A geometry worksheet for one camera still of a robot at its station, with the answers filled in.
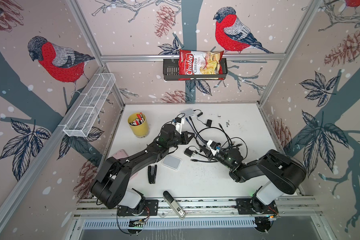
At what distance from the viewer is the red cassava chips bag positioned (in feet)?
2.86

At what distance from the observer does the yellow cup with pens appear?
3.09ft

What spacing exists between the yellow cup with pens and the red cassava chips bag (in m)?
0.41
